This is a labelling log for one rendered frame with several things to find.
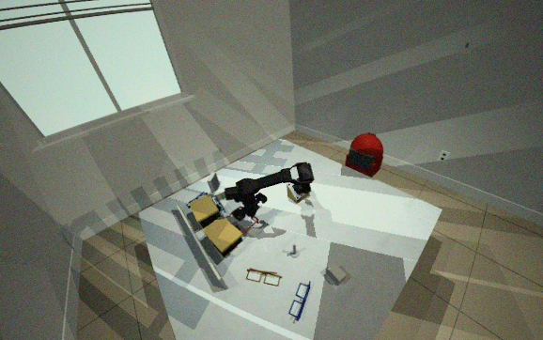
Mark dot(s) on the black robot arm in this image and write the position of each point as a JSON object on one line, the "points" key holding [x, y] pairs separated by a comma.
{"points": [[247, 187]]}

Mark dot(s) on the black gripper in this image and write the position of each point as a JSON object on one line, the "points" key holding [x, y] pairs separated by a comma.
{"points": [[250, 207]]}

